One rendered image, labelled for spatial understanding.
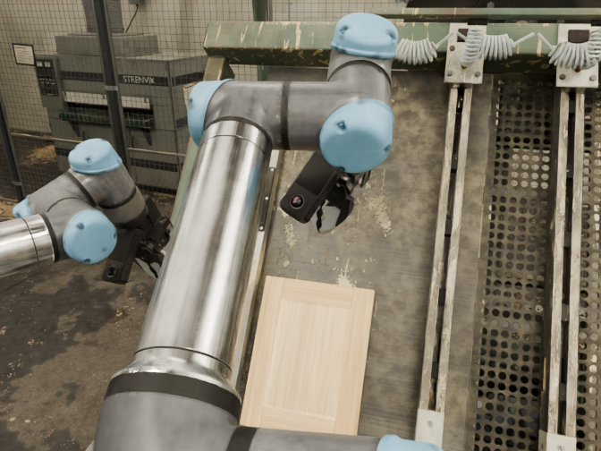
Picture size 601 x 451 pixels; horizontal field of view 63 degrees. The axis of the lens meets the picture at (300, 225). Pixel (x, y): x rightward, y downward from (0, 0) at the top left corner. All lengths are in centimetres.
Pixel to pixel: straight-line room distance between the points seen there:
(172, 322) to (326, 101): 28
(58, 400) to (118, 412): 271
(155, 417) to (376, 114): 34
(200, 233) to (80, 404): 262
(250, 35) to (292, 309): 87
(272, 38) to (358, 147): 116
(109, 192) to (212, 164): 48
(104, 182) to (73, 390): 227
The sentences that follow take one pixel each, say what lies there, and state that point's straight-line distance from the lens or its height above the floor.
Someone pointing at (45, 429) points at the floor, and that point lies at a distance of 293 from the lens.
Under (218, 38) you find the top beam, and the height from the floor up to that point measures 183.
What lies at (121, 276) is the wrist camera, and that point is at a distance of 100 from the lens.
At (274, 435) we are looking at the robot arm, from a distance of 33.
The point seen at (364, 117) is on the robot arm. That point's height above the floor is 182.
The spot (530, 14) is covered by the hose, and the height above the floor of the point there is 190.
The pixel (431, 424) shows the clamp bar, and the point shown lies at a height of 100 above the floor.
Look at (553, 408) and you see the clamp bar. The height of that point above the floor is 107.
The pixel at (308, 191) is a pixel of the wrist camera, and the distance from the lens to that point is 68.
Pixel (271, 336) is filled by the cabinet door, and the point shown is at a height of 108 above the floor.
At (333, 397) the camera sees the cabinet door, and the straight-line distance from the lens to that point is 137.
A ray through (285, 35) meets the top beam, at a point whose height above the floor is 184.
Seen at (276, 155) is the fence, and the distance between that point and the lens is 150.
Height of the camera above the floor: 192
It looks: 24 degrees down
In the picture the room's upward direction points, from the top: straight up
